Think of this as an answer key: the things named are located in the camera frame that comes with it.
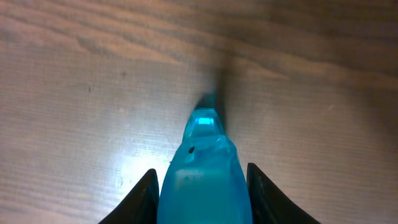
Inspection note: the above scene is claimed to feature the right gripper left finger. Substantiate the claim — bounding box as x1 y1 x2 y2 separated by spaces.
99 169 159 224

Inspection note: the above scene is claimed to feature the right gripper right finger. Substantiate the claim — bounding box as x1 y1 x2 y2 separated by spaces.
246 163 320 224

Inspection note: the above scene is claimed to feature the blue mouthwash bottle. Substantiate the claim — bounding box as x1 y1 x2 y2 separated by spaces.
157 94 253 224

